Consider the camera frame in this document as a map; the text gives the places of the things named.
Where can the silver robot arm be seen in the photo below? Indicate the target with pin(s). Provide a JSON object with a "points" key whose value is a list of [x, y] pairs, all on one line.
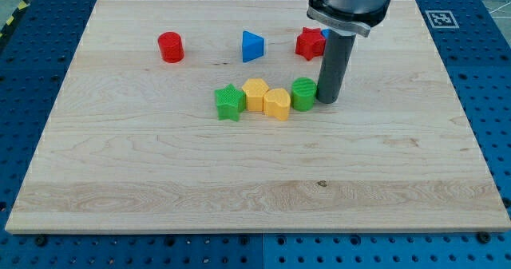
{"points": [[348, 17]]}

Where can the green star block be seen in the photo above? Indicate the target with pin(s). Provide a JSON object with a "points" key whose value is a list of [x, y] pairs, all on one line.
{"points": [[230, 102]]}

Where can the red star block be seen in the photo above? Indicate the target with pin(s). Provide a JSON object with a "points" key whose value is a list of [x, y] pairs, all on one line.
{"points": [[310, 43]]}

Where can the blue cube block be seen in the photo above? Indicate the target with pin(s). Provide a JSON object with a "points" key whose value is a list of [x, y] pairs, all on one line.
{"points": [[325, 32]]}

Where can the yellow heart block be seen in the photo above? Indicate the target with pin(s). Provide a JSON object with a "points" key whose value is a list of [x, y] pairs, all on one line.
{"points": [[277, 103]]}

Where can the yellow hexagon block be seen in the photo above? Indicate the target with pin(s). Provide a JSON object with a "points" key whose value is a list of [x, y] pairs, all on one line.
{"points": [[255, 89]]}

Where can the green cylinder block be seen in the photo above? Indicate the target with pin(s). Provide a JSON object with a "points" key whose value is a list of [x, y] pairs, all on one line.
{"points": [[303, 91]]}

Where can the wooden board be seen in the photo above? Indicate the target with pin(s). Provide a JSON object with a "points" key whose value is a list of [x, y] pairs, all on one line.
{"points": [[133, 144]]}

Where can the blue triangle block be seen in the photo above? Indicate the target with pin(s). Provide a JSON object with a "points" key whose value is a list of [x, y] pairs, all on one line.
{"points": [[252, 46]]}

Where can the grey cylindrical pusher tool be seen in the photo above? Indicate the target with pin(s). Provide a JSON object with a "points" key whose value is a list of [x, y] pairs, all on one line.
{"points": [[336, 56]]}

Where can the red cylinder block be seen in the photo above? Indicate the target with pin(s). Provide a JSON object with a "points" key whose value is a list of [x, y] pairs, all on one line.
{"points": [[171, 47]]}

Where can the fiducial marker tag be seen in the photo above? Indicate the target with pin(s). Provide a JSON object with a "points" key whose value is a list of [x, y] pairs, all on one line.
{"points": [[442, 19]]}

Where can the black yellow hazard tape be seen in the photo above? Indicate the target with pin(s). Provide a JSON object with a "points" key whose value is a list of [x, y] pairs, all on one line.
{"points": [[13, 20]]}

